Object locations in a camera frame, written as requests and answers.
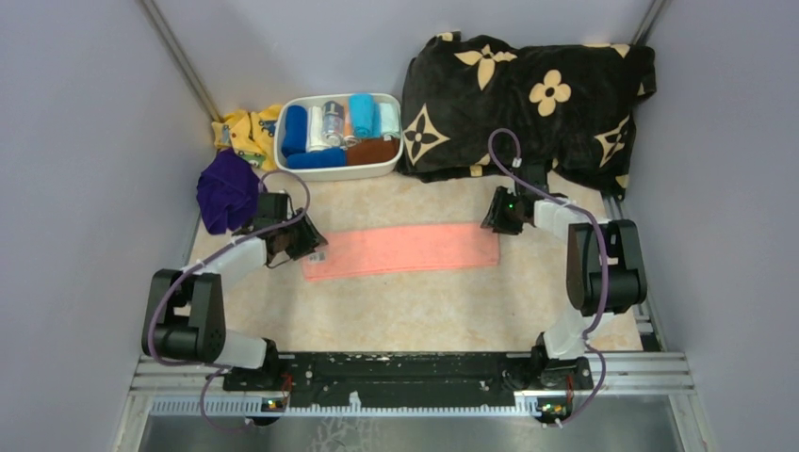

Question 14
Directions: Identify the pink panda towel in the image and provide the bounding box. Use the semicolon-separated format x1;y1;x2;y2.
302;223;500;282

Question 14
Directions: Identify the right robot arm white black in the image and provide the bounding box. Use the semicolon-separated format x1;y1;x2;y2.
481;165;648;388

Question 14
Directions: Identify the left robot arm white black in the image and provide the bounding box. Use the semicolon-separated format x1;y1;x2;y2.
141;192;328;390

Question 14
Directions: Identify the purple towel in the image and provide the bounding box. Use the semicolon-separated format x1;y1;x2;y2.
196;149;259;235

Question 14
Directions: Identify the dark blue rolled towel lying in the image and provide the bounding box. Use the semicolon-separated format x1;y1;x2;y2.
285;148;347;170

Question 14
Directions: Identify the dark blue rolled towel upright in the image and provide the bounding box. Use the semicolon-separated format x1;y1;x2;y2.
281;105;308;158

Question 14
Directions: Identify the white plastic bin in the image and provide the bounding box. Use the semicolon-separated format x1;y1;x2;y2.
273;93;405;182

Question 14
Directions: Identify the yellow patterned cloth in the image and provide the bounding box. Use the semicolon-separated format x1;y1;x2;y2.
211;105;283;171

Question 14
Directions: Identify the brown rolled towel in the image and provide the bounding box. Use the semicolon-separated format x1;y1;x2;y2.
345;137;400;167

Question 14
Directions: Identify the white rolled towel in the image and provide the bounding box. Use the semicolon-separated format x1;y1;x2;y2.
306;105;330;153

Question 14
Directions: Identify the black floral blanket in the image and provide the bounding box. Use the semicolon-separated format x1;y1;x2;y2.
397;32;657;199

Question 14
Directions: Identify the grey blue rolled towel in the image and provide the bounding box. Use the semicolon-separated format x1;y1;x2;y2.
322;101;345;147

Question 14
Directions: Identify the light blue rolled towel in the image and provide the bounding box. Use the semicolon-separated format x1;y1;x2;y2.
349;93;376;138

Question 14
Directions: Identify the pale mint rolled towel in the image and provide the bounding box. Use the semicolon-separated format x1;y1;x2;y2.
378;103;400;138

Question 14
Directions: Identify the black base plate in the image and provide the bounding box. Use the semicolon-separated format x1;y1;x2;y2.
222;347;594;409

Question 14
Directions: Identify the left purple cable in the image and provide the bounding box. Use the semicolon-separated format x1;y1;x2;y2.
145;169;312;433

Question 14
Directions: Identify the aluminium frame rail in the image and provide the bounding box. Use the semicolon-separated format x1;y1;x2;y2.
113;351;715;451

